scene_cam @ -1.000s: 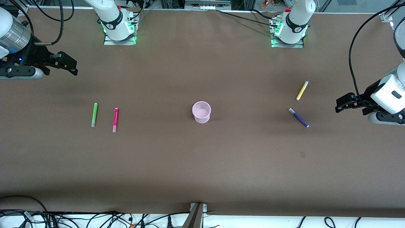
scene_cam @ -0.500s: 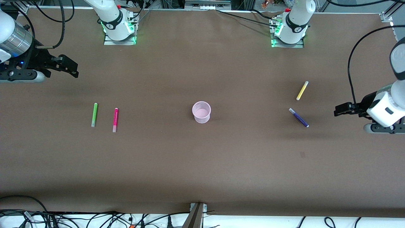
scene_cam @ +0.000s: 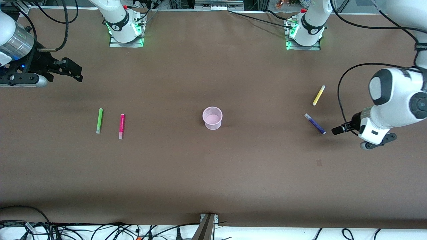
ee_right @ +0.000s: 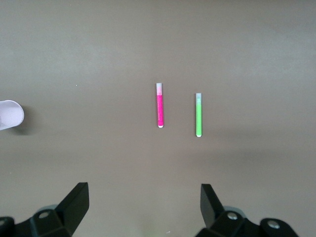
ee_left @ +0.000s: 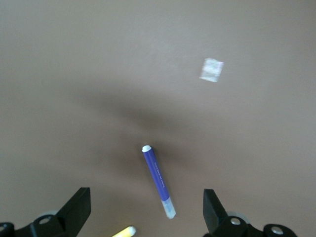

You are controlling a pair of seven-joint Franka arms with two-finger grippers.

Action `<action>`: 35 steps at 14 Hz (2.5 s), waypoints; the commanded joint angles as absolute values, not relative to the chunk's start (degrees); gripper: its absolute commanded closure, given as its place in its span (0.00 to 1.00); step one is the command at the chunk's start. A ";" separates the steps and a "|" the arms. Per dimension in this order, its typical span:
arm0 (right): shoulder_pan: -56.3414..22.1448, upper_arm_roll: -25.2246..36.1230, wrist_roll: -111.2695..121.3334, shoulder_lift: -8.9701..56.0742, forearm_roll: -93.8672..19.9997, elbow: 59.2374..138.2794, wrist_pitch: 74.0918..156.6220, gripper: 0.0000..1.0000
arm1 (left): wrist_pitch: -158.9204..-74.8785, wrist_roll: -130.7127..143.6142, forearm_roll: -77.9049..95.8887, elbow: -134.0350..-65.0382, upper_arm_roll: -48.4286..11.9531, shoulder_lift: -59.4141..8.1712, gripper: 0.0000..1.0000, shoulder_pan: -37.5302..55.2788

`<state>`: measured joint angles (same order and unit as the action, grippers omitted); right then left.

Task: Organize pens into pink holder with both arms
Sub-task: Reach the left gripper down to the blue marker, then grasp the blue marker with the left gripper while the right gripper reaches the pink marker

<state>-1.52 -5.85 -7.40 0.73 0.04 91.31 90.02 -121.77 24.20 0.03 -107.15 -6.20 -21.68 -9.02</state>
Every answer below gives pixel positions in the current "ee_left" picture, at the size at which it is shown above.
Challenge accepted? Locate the yellow marker pen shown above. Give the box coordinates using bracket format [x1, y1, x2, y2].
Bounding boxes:
[111, 225, 137, 237]

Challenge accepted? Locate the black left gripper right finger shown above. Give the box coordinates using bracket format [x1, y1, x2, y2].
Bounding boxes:
[203, 188, 296, 237]

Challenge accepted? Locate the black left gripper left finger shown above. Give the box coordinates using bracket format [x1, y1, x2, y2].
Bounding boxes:
[0, 187, 92, 237]

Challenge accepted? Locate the clear tape piece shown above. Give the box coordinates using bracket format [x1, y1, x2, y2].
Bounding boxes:
[198, 57, 225, 82]

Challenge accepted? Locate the purple marker pen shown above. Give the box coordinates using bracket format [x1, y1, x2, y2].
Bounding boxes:
[141, 145, 177, 220]

